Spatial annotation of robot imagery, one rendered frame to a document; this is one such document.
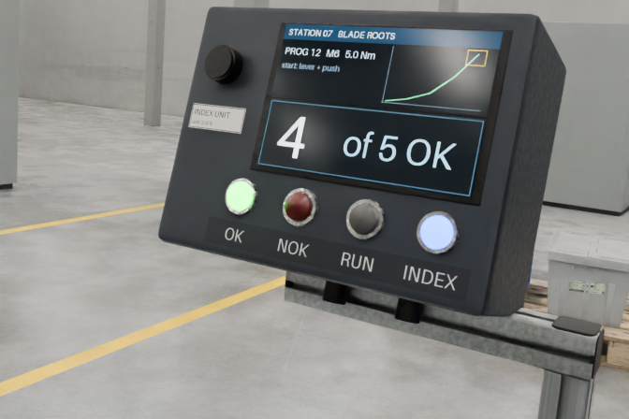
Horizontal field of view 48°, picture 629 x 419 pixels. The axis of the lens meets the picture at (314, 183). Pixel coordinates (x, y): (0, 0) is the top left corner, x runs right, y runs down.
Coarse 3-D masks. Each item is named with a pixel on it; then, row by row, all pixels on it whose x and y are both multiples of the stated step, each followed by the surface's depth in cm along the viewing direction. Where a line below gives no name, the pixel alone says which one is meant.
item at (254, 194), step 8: (232, 184) 51; (240, 184) 51; (248, 184) 51; (232, 192) 51; (240, 192) 51; (248, 192) 51; (256, 192) 51; (232, 200) 51; (240, 200) 51; (248, 200) 51; (256, 200) 51; (232, 208) 51; (240, 208) 51; (248, 208) 51
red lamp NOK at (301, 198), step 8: (296, 192) 49; (304, 192) 49; (312, 192) 49; (288, 200) 49; (296, 200) 48; (304, 200) 48; (312, 200) 48; (288, 208) 48; (296, 208) 48; (304, 208) 48; (312, 208) 48; (288, 216) 49; (296, 216) 48; (304, 216) 48; (312, 216) 48; (296, 224) 49; (304, 224) 48
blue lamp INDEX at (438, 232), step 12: (432, 216) 44; (444, 216) 44; (420, 228) 44; (432, 228) 43; (444, 228) 43; (456, 228) 43; (420, 240) 44; (432, 240) 43; (444, 240) 43; (456, 240) 43; (432, 252) 44; (444, 252) 44
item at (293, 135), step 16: (272, 112) 51; (288, 112) 51; (304, 112) 50; (320, 112) 49; (272, 128) 51; (288, 128) 50; (304, 128) 50; (320, 128) 49; (272, 144) 51; (288, 144) 50; (304, 144) 50; (320, 144) 49; (272, 160) 51; (288, 160) 50; (304, 160) 49
